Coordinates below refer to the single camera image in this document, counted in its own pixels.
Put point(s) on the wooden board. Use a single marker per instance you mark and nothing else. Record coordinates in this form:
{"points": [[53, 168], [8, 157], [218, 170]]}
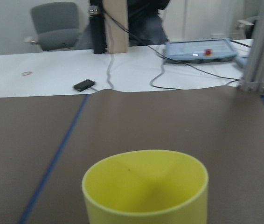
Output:
{"points": [[116, 24]]}

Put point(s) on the black bottle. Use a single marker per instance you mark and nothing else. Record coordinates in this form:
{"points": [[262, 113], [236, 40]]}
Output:
{"points": [[97, 29]]}

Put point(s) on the blue teach pendant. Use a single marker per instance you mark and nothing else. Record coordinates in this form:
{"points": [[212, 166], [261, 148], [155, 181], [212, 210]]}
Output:
{"points": [[200, 51]]}

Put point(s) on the black phone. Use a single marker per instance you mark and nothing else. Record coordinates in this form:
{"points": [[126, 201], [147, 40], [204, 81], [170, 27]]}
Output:
{"points": [[81, 86]]}

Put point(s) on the yellow plastic cup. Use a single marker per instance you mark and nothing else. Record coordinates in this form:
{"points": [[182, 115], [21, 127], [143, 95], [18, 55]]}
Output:
{"points": [[147, 187]]}

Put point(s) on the grey office chair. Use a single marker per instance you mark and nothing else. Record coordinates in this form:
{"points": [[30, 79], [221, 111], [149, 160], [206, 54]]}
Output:
{"points": [[56, 25]]}

